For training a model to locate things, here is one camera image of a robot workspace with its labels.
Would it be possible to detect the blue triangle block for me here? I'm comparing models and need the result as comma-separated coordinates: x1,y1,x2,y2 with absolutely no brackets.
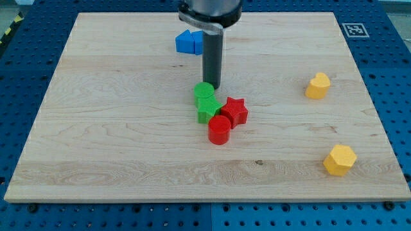
175,30,195,54

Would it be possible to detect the blue cube block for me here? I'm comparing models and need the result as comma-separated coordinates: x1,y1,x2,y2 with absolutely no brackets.
191,31,203,55

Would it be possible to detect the green star block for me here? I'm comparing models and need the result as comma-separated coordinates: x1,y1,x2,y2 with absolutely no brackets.
197,96,223,124

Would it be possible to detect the yellow heart block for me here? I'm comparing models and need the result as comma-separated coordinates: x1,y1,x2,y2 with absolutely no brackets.
304,73,331,99

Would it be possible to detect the yellow hexagon block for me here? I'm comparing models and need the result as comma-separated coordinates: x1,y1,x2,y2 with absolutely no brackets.
323,144,357,176

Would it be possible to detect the red star block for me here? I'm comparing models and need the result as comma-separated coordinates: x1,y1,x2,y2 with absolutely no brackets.
220,97,249,129

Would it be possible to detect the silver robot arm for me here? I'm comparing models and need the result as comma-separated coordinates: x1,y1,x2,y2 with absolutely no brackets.
178,0,243,35

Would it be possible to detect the wooden board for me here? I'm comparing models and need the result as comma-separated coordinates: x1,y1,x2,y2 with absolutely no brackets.
4,12,410,203

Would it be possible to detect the green cylinder block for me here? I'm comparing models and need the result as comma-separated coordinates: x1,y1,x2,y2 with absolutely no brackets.
193,82,214,108

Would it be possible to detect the white fiducial marker tag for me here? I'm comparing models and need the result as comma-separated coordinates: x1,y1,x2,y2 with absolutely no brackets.
342,22,369,38

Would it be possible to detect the red cylinder block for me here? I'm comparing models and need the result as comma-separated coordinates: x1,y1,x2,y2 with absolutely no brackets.
208,115,231,145

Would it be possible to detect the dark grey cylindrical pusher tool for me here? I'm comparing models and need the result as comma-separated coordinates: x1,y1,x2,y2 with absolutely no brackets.
202,31,223,89

